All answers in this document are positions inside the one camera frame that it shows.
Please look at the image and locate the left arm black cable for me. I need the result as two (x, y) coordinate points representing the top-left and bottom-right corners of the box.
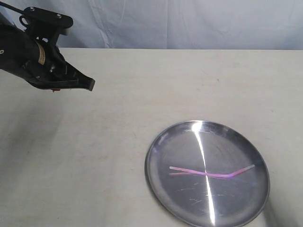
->
(0, 2), (26, 14)

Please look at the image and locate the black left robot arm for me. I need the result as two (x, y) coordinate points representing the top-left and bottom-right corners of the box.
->
(0, 8), (95, 91)

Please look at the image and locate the white backdrop cloth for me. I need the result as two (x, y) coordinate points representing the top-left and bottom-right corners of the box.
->
(8, 0), (303, 50)

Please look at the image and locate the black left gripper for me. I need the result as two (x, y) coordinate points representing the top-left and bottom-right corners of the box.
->
(21, 39), (95, 92)

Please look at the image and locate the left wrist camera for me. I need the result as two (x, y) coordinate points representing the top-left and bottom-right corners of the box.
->
(19, 7), (73, 46)

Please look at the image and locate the thin purple strip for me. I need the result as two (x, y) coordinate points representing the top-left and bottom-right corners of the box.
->
(169, 165), (255, 179)

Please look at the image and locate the round steel plate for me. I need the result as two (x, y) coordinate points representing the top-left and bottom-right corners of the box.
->
(144, 120), (270, 227)

